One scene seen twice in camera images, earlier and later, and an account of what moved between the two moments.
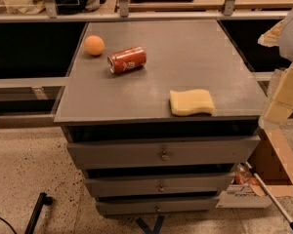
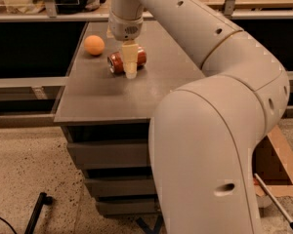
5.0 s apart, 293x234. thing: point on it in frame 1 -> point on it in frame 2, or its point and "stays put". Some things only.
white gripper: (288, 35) -> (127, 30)
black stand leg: (43, 200) stays put
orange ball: (94, 45) stays put
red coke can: (127, 59) stays put
